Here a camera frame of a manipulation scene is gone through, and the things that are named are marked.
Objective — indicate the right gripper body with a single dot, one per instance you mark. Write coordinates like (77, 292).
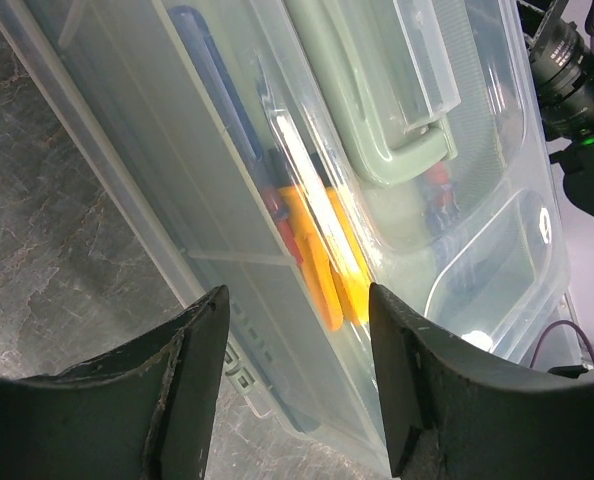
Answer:
(562, 67)

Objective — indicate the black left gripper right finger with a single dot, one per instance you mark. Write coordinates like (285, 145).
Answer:
(453, 411)

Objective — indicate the yellow handled screwdriver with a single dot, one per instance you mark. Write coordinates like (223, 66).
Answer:
(349, 270)

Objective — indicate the blue handled screwdriver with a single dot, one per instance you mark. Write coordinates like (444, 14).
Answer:
(203, 52)

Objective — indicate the orange handled chisel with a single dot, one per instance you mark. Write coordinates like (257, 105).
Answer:
(315, 266)

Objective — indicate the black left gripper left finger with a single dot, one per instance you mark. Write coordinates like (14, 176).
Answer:
(143, 410)

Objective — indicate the green toolbox with clear lid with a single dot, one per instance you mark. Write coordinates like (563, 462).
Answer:
(299, 151)

